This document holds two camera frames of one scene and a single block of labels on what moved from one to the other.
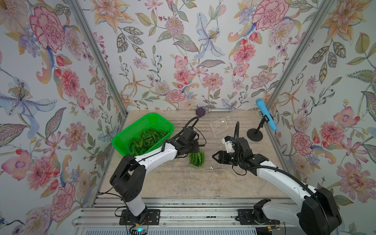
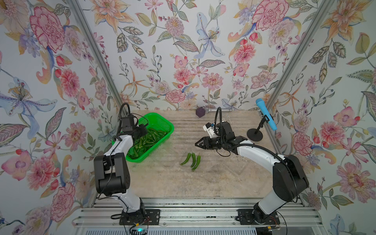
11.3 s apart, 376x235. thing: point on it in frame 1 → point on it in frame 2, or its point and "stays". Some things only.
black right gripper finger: (223, 157) → (203, 143)
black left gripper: (196, 147) → (143, 130)
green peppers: (138, 145) stays
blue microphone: (260, 102) stays
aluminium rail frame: (175, 213) stays
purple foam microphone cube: (200, 111) stays
